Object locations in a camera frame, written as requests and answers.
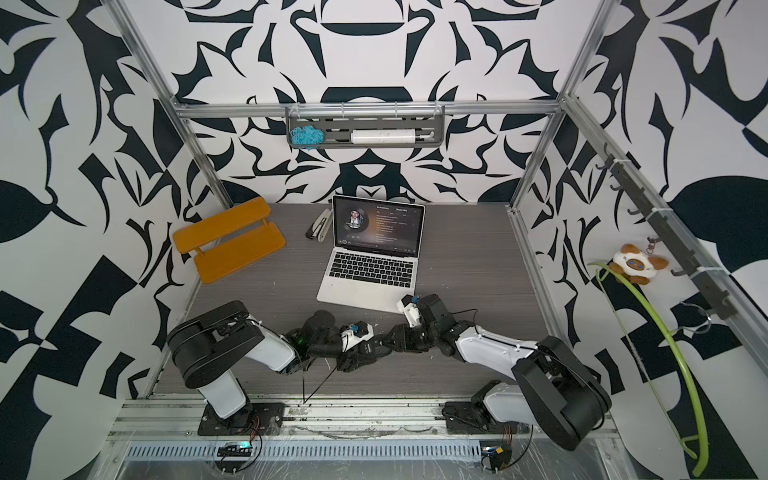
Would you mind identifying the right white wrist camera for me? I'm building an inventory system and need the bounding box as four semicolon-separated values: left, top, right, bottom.
397;295;422;328

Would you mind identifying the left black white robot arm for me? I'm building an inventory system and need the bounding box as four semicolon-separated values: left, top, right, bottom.
167;301;392;425

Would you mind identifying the left small electronics board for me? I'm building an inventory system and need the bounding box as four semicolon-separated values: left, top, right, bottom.
216;441;254;459

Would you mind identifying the black silver stapler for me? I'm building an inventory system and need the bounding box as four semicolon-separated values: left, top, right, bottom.
305;208;333;243

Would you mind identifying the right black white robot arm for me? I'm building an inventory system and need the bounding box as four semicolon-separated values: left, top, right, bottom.
380;294;612;451

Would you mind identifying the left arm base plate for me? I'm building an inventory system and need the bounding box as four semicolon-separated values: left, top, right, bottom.
197;402;286;437

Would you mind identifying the white roll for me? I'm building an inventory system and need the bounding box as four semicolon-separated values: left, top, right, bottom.
350;129;416;145

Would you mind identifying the teal scrubber ball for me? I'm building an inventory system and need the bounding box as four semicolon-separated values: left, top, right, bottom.
290;125;325;148

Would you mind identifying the right small electronics board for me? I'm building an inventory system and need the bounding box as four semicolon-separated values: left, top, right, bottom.
480;445;512;473

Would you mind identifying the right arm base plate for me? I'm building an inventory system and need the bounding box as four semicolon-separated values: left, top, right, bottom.
441;401;518;435

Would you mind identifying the orange two-tier stand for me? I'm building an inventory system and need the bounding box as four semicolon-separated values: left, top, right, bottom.
173;198;287;284

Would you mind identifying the grey hook rail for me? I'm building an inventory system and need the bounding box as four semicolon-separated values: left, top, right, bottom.
599;145;737;320

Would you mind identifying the small electronics board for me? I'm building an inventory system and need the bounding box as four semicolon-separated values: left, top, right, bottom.
216;441;254;459
480;445;512;473

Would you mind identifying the green hoop tube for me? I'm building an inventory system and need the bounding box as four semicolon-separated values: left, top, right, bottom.
589;261;710;478

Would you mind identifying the grey wall tray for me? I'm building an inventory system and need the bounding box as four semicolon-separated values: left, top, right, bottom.
285;107;446;150

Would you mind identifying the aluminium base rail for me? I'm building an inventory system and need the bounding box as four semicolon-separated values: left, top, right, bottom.
107;394;471;441

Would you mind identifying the brown white plush toy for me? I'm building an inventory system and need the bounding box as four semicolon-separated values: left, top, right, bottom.
608;244;669;285

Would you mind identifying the silver laptop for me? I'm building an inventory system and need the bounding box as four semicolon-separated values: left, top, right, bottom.
317;195;426;313

